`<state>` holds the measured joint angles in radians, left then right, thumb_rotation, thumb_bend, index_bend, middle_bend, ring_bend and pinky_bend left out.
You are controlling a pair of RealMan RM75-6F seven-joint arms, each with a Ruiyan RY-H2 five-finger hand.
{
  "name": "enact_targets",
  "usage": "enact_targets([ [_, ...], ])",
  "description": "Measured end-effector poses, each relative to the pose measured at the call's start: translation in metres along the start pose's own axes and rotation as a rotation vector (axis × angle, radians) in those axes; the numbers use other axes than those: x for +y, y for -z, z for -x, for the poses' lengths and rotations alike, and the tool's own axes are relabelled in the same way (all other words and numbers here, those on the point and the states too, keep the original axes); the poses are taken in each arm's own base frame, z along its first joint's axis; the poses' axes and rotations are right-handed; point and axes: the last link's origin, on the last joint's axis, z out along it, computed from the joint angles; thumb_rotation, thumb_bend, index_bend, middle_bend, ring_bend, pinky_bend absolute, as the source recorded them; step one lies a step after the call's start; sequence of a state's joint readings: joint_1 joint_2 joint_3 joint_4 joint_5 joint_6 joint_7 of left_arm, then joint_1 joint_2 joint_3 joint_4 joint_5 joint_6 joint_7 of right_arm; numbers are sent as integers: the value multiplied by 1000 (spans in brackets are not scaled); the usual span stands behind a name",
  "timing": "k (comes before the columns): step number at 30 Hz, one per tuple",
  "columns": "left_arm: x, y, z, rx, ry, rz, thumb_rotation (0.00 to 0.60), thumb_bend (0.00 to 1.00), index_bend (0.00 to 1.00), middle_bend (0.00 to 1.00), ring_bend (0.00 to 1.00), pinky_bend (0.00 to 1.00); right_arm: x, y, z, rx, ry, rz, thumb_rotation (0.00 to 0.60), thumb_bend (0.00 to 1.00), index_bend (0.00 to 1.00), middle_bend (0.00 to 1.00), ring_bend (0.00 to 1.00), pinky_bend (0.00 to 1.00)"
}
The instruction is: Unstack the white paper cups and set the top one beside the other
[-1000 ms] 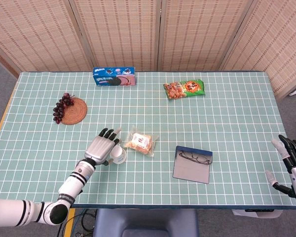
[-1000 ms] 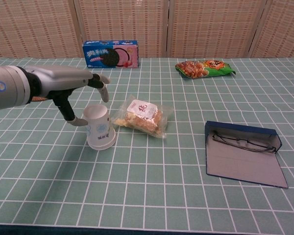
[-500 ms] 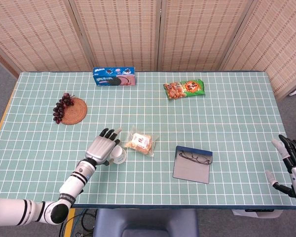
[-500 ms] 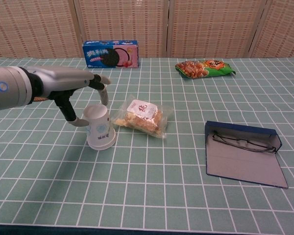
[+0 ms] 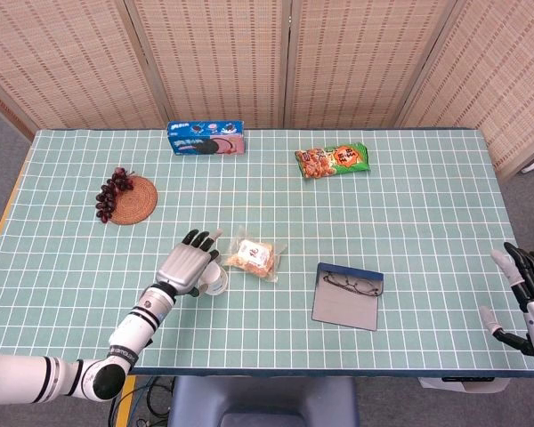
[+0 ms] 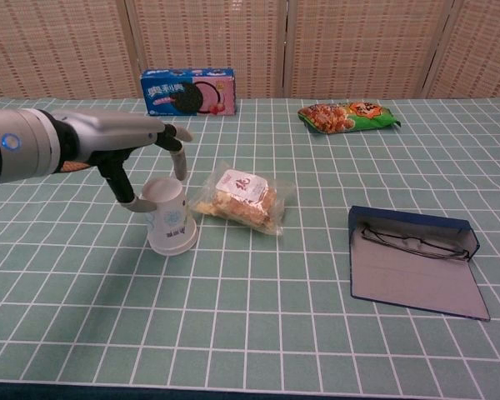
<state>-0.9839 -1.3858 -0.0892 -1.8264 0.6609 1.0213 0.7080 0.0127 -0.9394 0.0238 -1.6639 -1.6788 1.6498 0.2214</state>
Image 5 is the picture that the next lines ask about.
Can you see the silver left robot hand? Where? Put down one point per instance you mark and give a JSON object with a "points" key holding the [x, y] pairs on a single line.
{"points": [[184, 267]]}

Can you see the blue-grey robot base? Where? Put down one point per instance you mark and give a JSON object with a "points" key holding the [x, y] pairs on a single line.
{"points": [[262, 402]]}

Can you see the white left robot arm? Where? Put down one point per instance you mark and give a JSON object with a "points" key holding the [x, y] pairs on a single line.
{"points": [[133, 327]]}

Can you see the clear plastic snack packet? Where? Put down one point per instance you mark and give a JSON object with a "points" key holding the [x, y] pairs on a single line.
{"points": [[253, 255]]}

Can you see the round woven brown coaster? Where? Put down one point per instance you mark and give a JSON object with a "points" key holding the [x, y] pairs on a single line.
{"points": [[138, 202]]}

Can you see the white box under table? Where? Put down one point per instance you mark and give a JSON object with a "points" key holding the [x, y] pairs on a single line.
{"points": [[458, 385]]}

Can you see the dark purple grape bunch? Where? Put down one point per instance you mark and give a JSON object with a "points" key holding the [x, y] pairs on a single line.
{"points": [[109, 193]]}

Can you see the blue Oreo cookie box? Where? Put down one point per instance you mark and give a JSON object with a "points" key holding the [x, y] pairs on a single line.
{"points": [[204, 144]]}

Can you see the open blue glasses case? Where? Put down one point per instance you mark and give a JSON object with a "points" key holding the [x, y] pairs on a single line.
{"points": [[345, 309]]}

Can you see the green snack bag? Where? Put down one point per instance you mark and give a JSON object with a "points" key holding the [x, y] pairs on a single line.
{"points": [[334, 161]]}

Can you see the green checkered tablecloth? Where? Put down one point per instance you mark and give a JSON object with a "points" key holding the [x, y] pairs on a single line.
{"points": [[382, 222]]}

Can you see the bamboo folding screen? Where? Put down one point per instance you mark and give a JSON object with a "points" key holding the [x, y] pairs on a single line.
{"points": [[222, 58]]}

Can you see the black thin-frame eyeglasses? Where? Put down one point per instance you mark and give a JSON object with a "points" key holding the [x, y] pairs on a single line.
{"points": [[351, 287]]}

